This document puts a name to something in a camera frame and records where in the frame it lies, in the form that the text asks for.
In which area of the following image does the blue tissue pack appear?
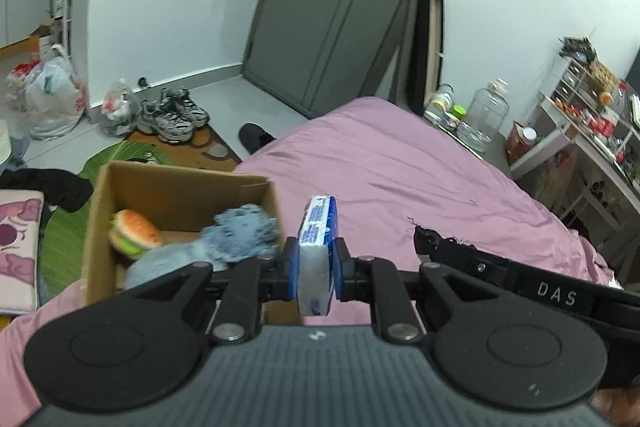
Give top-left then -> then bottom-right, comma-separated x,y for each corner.
296,195 -> 337,317

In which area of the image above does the grey fluffy plush toy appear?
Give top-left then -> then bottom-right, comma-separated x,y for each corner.
124,239 -> 232,291

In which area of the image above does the black hair scrunchie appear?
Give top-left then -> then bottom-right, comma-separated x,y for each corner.
409,218 -> 476,262

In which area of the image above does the grey felt fish toy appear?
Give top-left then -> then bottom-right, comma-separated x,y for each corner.
200,204 -> 280,265

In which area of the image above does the pink bed sheet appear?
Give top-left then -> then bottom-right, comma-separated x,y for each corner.
0,95 -> 624,427

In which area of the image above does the brown cardboard box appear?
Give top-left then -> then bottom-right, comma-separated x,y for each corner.
80,161 -> 281,307

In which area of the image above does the orange burger plush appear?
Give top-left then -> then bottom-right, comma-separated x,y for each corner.
108,209 -> 164,260

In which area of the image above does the brown orange doormat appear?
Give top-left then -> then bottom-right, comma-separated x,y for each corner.
126,126 -> 241,172

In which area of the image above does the black slipper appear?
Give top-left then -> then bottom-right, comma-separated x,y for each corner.
238,122 -> 276,154

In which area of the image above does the white shelf unit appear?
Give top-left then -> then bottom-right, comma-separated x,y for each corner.
511,56 -> 639,270

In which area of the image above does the left grey sneaker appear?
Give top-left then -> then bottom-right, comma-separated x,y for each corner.
136,100 -> 194,144

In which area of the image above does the grey sneaker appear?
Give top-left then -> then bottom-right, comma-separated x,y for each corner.
136,100 -> 194,144
160,88 -> 209,129

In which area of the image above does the green leaf cartoon rug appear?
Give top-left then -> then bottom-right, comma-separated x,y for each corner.
37,141 -> 172,305

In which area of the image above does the right grey sneaker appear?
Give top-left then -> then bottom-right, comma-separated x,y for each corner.
160,88 -> 209,129

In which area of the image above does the black clothing on floor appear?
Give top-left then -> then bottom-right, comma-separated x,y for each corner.
1,168 -> 93,212

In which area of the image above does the clear plastic water jug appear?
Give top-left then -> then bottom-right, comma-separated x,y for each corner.
457,78 -> 510,153

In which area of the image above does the small clear plastic bag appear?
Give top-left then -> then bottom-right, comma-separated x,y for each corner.
98,78 -> 140,138

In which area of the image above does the black framed board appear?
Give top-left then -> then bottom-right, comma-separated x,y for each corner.
406,0 -> 445,116

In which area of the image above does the pink bear cushion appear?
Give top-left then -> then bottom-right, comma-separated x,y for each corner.
0,190 -> 44,317

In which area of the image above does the grey door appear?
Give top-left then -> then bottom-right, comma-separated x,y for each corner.
242,0 -> 408,117

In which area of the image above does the large white plastic bag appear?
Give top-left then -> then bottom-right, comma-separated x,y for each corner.
24,44 -> 86,141

